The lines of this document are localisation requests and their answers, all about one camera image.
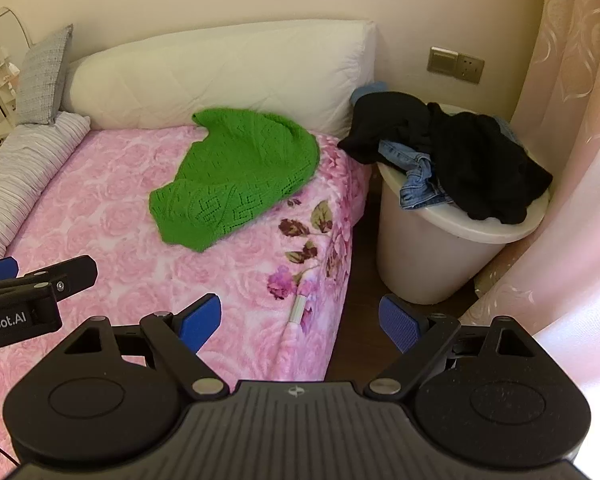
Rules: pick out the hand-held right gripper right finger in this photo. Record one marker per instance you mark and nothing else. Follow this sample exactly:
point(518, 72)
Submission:
point(397, 322)

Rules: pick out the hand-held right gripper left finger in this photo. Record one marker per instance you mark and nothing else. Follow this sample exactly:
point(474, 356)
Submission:
point(202, 321)

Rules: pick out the green knitted sweater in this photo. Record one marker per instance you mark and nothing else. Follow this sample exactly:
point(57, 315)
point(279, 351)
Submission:
point(240, 175)

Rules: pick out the pink floral blanket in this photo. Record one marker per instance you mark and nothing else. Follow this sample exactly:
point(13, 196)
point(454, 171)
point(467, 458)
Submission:
point(105, 240)

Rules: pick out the white laundry basket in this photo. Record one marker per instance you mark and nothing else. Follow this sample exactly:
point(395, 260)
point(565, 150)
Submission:
point(430, 260)

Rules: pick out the white blanket tag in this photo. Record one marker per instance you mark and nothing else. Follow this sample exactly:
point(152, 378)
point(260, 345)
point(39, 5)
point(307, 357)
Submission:
point(297, 310)

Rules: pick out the striped lilac duvet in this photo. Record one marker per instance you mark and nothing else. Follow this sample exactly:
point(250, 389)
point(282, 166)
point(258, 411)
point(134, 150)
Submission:
point(25, 160)

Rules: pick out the blue jeans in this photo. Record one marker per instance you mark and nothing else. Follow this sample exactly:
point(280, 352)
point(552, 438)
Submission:
point(420, 180)

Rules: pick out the black garment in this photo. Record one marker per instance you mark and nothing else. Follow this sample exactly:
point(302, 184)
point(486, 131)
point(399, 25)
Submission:
point(470, 170)

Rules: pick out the white dressing table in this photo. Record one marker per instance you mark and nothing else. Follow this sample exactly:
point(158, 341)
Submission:
point(0, 77)

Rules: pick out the grey cushion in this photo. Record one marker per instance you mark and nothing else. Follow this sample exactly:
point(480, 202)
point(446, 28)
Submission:
point(42, 80)

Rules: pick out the blue cloth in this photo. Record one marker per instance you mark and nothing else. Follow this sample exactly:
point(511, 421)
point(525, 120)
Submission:
point(367, 91)

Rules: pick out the oval mirror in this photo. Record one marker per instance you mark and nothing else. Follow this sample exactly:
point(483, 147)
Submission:
point(10, 30)

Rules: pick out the white quilted headboard cushion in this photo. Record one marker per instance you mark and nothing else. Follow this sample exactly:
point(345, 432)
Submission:
point(205, 70)

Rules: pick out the pink patterned curtain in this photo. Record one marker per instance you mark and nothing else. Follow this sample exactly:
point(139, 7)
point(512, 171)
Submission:
point(570, 110)

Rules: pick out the brass wall socket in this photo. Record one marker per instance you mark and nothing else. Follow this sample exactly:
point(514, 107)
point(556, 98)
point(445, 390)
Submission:
point(469, 68)

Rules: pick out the brass wall switch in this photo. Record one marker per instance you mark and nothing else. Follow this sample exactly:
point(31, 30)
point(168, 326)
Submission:
point(442, 60)

